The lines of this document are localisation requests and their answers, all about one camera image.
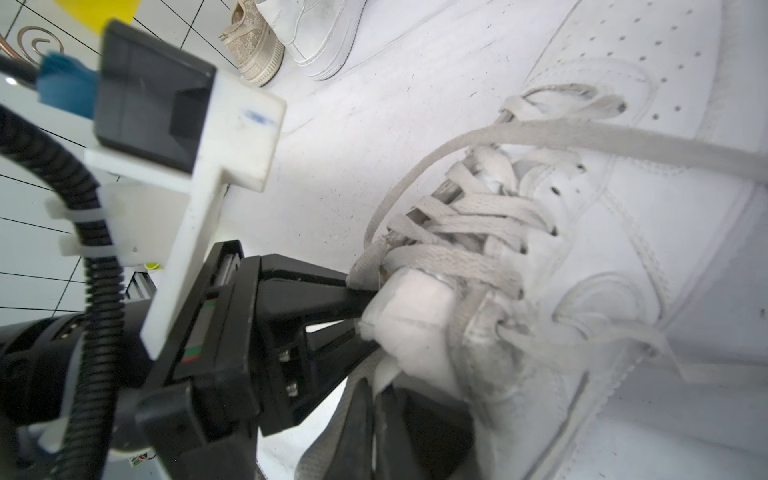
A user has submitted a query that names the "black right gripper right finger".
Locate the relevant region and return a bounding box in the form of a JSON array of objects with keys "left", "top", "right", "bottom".
[{"left": 374, "top": 386, "right": 428, "bottom": 480}]

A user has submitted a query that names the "yellow plastic funnel cup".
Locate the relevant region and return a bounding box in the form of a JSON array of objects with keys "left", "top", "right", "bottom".
[{"left": 55, "top": 0, "right": 140, "bottom": 34}]

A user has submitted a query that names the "beige sneaker red label right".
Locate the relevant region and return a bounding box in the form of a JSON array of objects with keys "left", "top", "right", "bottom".
[{"left": 219, "top": 1, "right": 284, "bottom": 87}]

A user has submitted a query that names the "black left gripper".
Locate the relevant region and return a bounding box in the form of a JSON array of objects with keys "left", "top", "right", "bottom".
[{"left": 135, "top": 240, "right": 378, "bottom": 479}]

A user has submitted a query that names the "scrolled metal wire stand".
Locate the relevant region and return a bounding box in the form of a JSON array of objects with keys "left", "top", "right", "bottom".
[{"left": 1, "top": 25, "right": 65, "bottom": 66}]

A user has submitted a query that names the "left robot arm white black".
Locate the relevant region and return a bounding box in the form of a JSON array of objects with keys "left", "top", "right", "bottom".
[{"left": 1, "top": 241, "right": 376, "bottom": 479}]

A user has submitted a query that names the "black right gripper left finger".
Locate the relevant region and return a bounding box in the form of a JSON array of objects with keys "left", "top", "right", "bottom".
[{"left": 324, "top": 379, "right": 374, "bottom": 480}]

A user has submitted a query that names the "white leather sneaker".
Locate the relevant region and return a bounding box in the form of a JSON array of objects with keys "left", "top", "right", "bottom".
[
  {"left": 256, "top": 0, "right": 367, "bottom": 81},
  {"left": 347, "top": 1, "right": 767, "bottom": 479}
]

